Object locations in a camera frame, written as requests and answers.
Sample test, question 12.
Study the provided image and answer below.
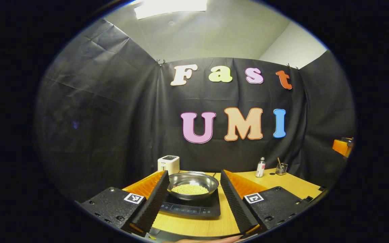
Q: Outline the stainless steel pot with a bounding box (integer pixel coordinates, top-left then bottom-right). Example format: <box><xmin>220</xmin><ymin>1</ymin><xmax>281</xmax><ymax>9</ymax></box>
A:
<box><xmin>167</xmin><ymin>171</ymin><xmax>219</xmax><ymax>201</ymax></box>

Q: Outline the small clear bottle pink label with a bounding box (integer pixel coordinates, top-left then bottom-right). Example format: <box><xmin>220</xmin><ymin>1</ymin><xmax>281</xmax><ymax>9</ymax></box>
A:
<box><xmin>256</xmin><ymin>157</ymin><xmax>266</xmax><ymax>178</ymax></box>

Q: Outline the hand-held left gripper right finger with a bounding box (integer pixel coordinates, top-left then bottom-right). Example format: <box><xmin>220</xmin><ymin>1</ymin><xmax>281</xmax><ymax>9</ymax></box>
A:
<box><xmin>220</xmin><ymin>169</ymin><xmax>313</xmax><ymax>234</ymax></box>

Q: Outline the pile of soybeans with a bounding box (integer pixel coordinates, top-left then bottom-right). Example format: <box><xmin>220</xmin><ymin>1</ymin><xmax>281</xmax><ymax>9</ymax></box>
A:
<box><xmin>172</xmin><ymin>184</ymin><xmax>209</xmax><ymax>195</ymax></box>

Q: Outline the white toaster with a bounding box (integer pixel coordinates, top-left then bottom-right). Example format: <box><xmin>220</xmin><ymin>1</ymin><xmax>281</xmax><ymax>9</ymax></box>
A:
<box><xmin>157</xmin><ymin>155</ymin><xmax>180</xmax><ymax>175</ymax></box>

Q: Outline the black induction cooktop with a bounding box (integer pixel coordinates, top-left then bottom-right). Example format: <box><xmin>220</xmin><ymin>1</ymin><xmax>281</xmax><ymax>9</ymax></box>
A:
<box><xmin>159</xmin><ymin>188</ymin><xmax>221</xmax><ymax>217</ymax></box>

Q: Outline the ceiling light panel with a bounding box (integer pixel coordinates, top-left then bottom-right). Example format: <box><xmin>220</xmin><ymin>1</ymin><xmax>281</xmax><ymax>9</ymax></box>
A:
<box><xmin>134</xmin><ymin>0</ymin><xmax>208</xmax><ymax>20</ymax></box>

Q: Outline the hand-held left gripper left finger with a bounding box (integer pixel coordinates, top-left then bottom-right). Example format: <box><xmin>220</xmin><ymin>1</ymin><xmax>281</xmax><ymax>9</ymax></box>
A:
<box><xmin>81</xmin><ymin>170</ymin><xmax>170</xmax><ymax>234</ymax></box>

